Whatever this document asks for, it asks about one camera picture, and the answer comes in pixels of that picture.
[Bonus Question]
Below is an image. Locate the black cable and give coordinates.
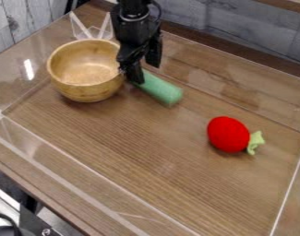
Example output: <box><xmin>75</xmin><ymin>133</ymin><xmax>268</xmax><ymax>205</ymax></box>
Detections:
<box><xmin>0</xmin><ymin>213</ymin><xmax>22</xmax><ymax>236</ymax></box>

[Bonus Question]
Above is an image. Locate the red knitted strawberry toy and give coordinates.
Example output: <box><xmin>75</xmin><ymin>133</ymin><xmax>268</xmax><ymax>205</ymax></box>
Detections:
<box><xmin>206</xmin><ymin>116</ymin><xmax>265</xmax><ymax>155</ymax></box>

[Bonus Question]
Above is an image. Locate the green rectangular stick block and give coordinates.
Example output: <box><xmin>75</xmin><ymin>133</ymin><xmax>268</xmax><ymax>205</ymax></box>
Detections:
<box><xmin>134</xmin><ymin>70</ymin><xmax>182</xmax><ymax>107</ymax></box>

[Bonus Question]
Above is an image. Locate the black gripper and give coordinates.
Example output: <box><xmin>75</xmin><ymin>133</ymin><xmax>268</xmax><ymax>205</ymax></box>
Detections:
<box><xmin>110</xmin><ymin>0</ymin><xmax>163</xmax><ymax>85</ymax></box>

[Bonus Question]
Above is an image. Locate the clear acrylic corner bracket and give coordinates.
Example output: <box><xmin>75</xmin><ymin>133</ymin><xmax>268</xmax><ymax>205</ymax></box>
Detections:
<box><xmin>70</xmin><ymin>12</ymin><xmax>114</xmax><ymax>41</ymax></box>

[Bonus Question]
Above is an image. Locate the brown wooden bowl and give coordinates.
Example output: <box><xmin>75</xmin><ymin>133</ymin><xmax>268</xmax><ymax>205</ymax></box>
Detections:
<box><xmin>46</xmin><ymin>39</ymin><xmax>123</xmax><ymax>103</ymax></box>

